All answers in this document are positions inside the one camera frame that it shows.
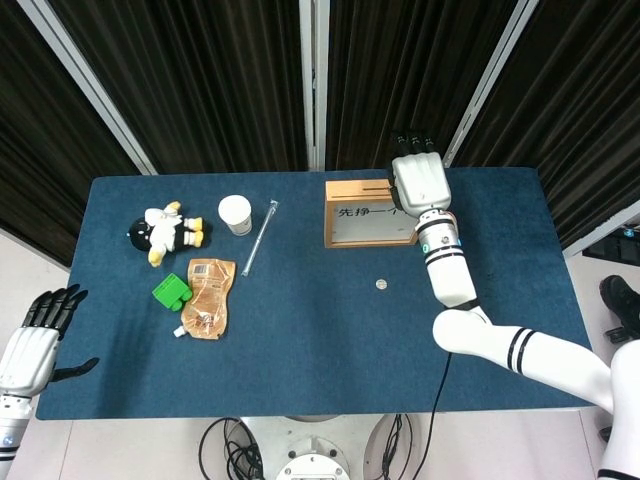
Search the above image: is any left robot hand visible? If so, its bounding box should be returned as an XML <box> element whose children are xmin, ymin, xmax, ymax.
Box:
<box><xmin>0</xmin><ymin>283</ymin><xmax>100</xmax><ymax>396</ymax></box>

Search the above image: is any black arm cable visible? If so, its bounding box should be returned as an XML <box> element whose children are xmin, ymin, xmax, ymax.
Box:
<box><xmin>430</xmin><ymin>349</ymin><xmax>452</xmax><ymax>416</ymax></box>

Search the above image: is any clear wrapped drinking straw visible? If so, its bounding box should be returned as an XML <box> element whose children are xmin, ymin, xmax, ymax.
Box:
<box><xmin>241</xmin><ymin>198</ymin><xmax>280</xmax><ymax>278</ymax></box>

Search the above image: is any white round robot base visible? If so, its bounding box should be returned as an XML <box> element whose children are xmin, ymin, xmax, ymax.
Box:
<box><xmin>239</xmin><ymin>413</ymin><xmax>396</xmax><ymax>480</ymax></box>

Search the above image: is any black pleated curtain panel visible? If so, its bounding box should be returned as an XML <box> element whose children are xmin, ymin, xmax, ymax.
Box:
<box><xmin>325</xmin><ymin>0</ymin><xmax>516</xmax><ymax>171</ymax></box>
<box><xmin>452</xmin><ymin>0</ymin><xmax>640</xmax><ymax>251</ymax></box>
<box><xmin>47</xmin><ymin>0</ymin><xmax>309</xmax><ymax>175</ymax></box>
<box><xmin>0</xmin><ymin>0</ymin><xmax>144</xmax><ymax>271</ymax></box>

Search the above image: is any black equipment box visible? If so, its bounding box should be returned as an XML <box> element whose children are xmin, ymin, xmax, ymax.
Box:
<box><xmin>582</xmin><ymin>225</ymin><xmax>640</xmax><ymax>261</ymax></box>

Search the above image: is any white paper cup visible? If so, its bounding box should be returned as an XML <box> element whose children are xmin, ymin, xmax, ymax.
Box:
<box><xmin>217</xmin><ymin>194</ymin><xmax>254</xmax><ymax>236</ymax></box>

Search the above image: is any wooden glass-front coin box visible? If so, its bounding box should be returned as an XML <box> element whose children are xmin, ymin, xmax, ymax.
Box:
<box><xmin>323</xmin><ymin>178</ymin><xmax>421</xmax><ymax>250</ymax></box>

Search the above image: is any grey partition frame post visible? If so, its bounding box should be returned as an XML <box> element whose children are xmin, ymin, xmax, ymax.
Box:
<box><xmin>14</xmin><ymin>0</ymin><xmax>159</xmax><ymax>175</ymax></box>
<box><xmin>563</xmin><ymin>198</ymin><xmax>640</xmax><ymax>259</ymax></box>
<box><xmin>298</xmin><ymin>0</ymin><xmax>330</xmax><ymax>172</ymax></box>
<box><xmin>441</xmin><ymin>0</ymin><xmax>540</xmax><ymax>169</ymax></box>

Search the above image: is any orange spout drink pouch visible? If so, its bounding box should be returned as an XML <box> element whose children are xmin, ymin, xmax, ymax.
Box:
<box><xmin>172</xmin><ymin>258</ymin><xmax>237</xmax><ymax>341</ymax></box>

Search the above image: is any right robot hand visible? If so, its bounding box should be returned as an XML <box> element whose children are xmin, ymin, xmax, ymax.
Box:
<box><xmin>387</xmin><ymin>130</ymin><xmax>453</xmax><ymax>219</ymax></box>

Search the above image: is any green toy building block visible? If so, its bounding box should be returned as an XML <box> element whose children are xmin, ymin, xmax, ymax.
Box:
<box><xmin>152</xmin><ymin>272</ymin><xmax>194</xmax><ymax>314</ymax></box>

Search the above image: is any black white plush toy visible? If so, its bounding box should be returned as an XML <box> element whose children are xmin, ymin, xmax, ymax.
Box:
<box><xmin>127</xmin><ymin>200</ymin><xmax>214</xmax><ymax>268</ymax></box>

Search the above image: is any blue velvet table cloth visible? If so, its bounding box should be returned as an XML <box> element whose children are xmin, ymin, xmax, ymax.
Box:
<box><xmin>34</xmin><ymin>167</ymin><xmax>609</xmax><ymax>421</ymax></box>

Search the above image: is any black shoe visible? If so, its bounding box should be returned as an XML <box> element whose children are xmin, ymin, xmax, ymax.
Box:
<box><xmin>598</xmin><ymin>274</ymin><xmax>640</xmax><ymax>341</ymax></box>

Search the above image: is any black floor cable bundle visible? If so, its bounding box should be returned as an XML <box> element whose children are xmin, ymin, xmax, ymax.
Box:
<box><xmin>377</xmin><ymin>413</ymin><xmax>417</xmax><ymax>480</ymax></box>
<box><xmin>199</xmin><ymin>416</ymin><xmax>266</xmax><ymax>480</ymax></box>

